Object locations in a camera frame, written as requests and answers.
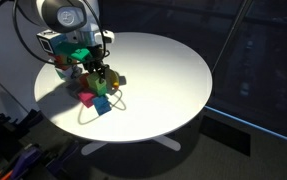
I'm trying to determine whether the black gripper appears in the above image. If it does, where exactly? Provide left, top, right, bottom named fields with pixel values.
left=84, top=45, right=106, bottom=84

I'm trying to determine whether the lime green block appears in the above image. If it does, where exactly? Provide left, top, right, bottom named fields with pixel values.
left=87, top=73, right=107, bottom=95

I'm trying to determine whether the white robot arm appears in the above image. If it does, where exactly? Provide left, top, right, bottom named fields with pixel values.
left=20, top=0, right=115, bottom=83

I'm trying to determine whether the small orange block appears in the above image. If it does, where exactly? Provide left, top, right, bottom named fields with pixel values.
left=79, top=73, right=89, bottom=88

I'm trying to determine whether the white bottom picture block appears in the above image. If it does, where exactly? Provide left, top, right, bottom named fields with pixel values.
left=55, top=65, right=82, bottom=81

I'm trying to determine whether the grey block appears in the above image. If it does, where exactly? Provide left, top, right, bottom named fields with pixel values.
left=66, top=83, right=82, bottom=99

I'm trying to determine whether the magenta block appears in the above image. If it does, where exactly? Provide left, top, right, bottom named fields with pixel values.
left=78, top=90, right=96, bottom=108

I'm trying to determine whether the orange number six block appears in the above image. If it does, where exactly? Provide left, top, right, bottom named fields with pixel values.
left=51, top=54, right=77, bottom=70

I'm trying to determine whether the yellow banana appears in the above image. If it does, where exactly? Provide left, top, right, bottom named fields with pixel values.
left=105, top=69, right=120, bottom=89

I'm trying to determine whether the round white table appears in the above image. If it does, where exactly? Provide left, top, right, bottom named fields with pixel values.
left=34, top=32, right=212, bottom=155

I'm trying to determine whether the purple clamp tool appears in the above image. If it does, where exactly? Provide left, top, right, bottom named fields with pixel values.
left=0, top=146, right=42, bottom=180

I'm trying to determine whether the black pegboard rack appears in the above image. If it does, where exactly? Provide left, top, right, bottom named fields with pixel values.
left=0, top=110, right=52, bottom=180

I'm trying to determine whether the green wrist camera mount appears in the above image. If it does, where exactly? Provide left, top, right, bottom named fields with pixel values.
left=55, top=42, right=92, bottom=63

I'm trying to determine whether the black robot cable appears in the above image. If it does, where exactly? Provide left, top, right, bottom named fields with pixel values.
left=0, top=0, right=112, bottom=67

